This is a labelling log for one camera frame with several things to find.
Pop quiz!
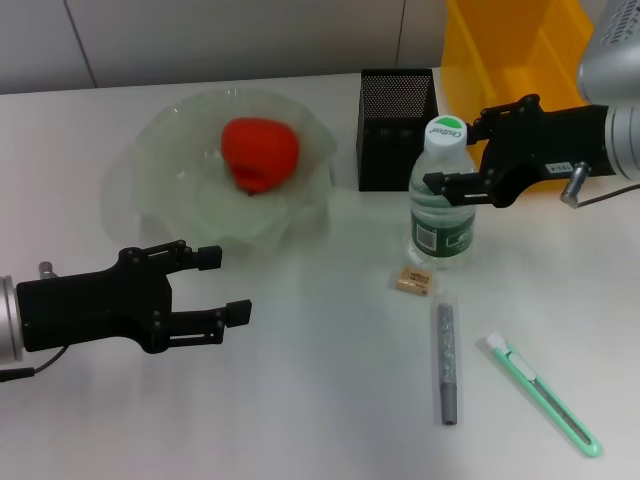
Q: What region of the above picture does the clear water bottle green label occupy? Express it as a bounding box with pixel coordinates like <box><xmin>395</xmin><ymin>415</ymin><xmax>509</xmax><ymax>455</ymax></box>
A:
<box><xmin>406</xmin><ymin>115</ymin><xmax>477</xmax><ymax>272</ymax></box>

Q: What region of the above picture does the orange fruit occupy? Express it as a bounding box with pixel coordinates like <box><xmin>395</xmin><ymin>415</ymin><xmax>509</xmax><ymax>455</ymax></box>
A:
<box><xmin>221</xmin><ymin>117</ymin><xmax>301</xmax><ymax>197</ymax></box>

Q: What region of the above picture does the grey glitter pen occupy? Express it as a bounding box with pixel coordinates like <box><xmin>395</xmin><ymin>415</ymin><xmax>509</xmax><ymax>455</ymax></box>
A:
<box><xmin>432</xmin><ymin>294</ymin><xmax>459</xmax><ymax>427</ymax></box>

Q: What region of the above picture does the right wrist cable with plug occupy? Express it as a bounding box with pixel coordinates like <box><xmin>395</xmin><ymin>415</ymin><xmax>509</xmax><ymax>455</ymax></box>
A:
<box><xmin>558</xmin><ymin>161</ymin><xmax>640</xmax><ymax>208</ymax></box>

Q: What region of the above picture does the green glass fruit bowl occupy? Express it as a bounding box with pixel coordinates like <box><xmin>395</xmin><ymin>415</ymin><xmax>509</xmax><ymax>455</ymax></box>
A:
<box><xmin>130</xmin><ymin>88</ymin><xmax>338</xmax><ymax>252</ymax></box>

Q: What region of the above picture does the green utility knife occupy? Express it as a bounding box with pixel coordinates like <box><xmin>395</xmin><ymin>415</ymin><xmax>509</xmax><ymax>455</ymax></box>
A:
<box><xmin>482</xmin><ymin>333</ymin><xmax>604</xmax><ymax>461</ymax></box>

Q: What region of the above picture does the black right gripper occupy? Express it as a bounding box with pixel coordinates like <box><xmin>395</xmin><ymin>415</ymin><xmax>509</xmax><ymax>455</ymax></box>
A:
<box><xmin>422</xmin><ymin>93</ymin><xmax>610</xmax><ymax>210</ymax></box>

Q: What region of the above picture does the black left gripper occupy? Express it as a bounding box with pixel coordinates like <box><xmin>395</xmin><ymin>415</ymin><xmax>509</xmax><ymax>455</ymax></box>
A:
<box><xmin>16</xmin><ymin>240</ymin><xmax>253</xmax><ymax>356</ymax></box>

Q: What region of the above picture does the black mesh pen holder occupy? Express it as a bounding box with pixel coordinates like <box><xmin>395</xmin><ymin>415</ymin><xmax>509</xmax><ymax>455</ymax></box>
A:
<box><xmin>356</xmin><ymin>68</ymin><xmax>440</xmax><ymax>193</ymax></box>

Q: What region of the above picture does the yellow plastic bin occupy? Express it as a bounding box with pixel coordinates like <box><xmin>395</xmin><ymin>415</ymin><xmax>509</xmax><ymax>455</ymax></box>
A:
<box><xmin>439</xmin><ymin>0</ymin><xmax>609</xmax><ymax>190</ymax></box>

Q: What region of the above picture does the small beige eraser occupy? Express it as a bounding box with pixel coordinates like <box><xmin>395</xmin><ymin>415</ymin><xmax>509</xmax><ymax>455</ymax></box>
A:
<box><xmin>392</xmin><ymin>266</ymin><xmax>434</xmax><ymax>297</ymax></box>

